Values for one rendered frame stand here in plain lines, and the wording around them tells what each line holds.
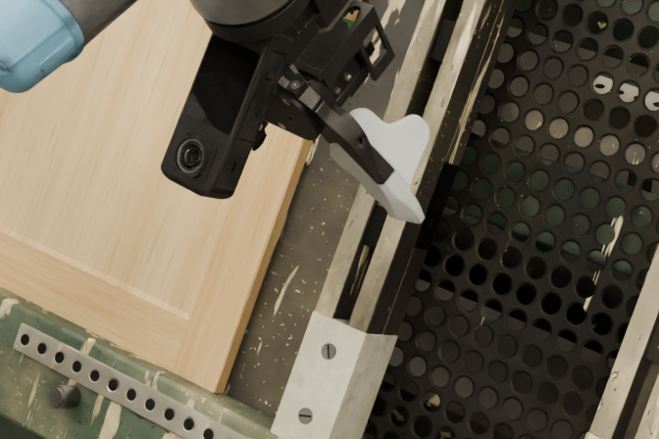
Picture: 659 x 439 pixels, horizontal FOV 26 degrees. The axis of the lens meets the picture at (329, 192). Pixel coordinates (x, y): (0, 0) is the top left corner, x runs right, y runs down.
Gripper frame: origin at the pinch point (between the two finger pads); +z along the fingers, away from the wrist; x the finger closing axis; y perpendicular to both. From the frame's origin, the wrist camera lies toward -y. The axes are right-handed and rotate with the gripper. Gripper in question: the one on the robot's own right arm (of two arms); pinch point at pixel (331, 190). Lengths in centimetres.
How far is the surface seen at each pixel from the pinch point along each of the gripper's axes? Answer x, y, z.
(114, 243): 45, -2, 38
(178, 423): 26, -14, 41
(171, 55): 47, 17, 28
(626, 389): -13.9, 7.8, 32.4
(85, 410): 38, -17, 43
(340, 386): 10.5, -3.4, 35.8
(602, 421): -13.2, 4.8, 33.9
